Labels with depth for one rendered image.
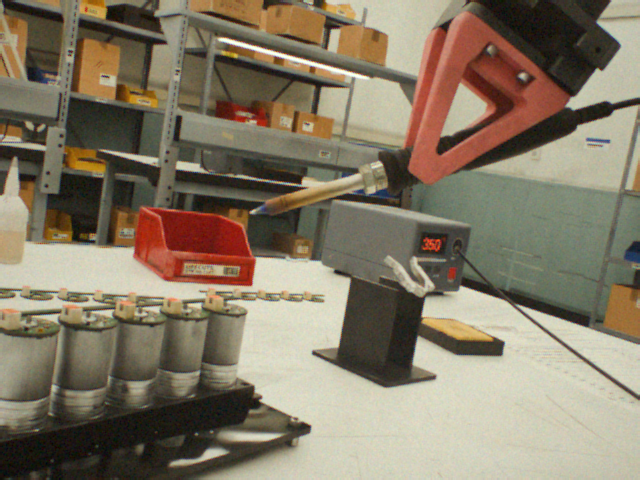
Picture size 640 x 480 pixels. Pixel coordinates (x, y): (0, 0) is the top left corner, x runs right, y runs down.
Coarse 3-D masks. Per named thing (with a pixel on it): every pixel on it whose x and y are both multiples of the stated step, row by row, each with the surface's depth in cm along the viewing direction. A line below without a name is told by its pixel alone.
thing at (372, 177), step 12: (360, 168) 38; (372, 168) 37; (336, 180) 38; (348, 180) 37; (360, 180) 37; (372, 180) 37; (384, 180) 37; (300, 192) 37; (312, 192) 37; (324, 192) 37; (336, 192) 37; (348, 192) 38; (372, 192) 38; (276, 204) 37; (288, 204) 37; (300, 204) 37
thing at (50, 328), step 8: (24, 320) 30; (32, 320) 30; (40, 320) 30; (48, 320) 31; (0, 328) 29; (24, 328) 29; (32, 328) 29; (40, 328) 29; (48, 328) 30; (56, 328) 30; (24, 336) 28; (32, 336) 29; (40, 336) 29
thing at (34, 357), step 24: (0, 336) 29; (48, 336) 29; (0, 360) 29; (24, 360) 29; (48, 360) 29; (0, 384) 29; (24, 384) 29; (48, 384) 30; (0, 408) 29; (24, 408) 29; (48, 408) 30; (0, 432) 29; (24, 432) 29
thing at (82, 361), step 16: (96, 320) 32; (64, 336) 31; (80, 336) 31; (96, 336) 31; (112, 336) 32; (64, 352) 31; (80, 352) 31; (96, 352) 31; (64, 368) 31; (80, 368) 31; (96, 368) 31; (64, 384) 31; (80, 384) 31; (96, 384) 31; (64, 400) 31; (80, 400) 31; (96, 400) 32; (64, 416) 31; (80, 416) 31; (96, 416) 32
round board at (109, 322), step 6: (96, 318) 32; (102, 318) 32; (108, 318) 32; (114, 318) 33; (60, 324) 31; (66, 324) 31; (72, 324) 31; (78, 324) 31; (84, 324) 31; (90, 324) 31; (96, 324) 31; (108, 324) 32; (114, 324) 32
